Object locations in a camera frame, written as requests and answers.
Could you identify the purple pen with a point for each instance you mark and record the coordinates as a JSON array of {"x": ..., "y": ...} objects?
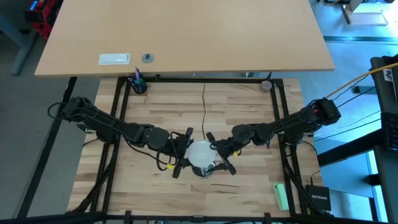
[{"x": 137, "y": 73}]

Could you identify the light wooden desk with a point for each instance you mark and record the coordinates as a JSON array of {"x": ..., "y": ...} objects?
[{"x": 186, "y": 37}]

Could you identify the black aluminium table frame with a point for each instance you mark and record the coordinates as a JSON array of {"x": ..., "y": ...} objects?
[{"x": 281, "y": 168}]

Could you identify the mint green stapler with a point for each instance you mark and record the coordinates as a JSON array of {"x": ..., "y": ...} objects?
[{"x": 281, "y": 196}]

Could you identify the white rectangular desk outlet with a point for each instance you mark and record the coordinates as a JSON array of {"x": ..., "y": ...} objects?
[{"x": 114, "y": 59}]

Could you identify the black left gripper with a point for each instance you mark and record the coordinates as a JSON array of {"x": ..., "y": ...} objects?
[{"x": 178, "y": 151}]

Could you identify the red tool cart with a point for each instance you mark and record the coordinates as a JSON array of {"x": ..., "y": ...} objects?
[{"x": 43, "y": 17}]

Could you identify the white round lid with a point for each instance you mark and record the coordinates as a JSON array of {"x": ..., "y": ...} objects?
[{"x": 201, "y": 154}]

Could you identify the black Netgear switch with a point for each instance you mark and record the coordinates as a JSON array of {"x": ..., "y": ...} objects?
[{"x": 318, "y": 197}]

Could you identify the grey desk leg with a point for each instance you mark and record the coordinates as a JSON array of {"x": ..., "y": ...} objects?
[{"x": 21, "y": 53}]

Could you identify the black equipment stand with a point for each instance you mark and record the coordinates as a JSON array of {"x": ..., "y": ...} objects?
[{"x": 387, "y": 174}]

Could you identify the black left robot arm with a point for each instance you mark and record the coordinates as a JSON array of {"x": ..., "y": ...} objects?
[{"x": 102, "y": 119}]

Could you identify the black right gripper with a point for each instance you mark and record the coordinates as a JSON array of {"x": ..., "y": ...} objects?
[{"x": 228, "y": 147}]

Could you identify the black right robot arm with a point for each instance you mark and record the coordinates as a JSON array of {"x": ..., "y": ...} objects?
[{"x": 280, "y": 124}]

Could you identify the patterned round bowl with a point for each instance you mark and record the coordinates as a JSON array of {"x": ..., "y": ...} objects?
[{"x": 266, "y": 86}]

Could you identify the grey round desk grommet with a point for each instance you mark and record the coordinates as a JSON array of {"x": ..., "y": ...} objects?
[{"x": 147, "y": 58}]

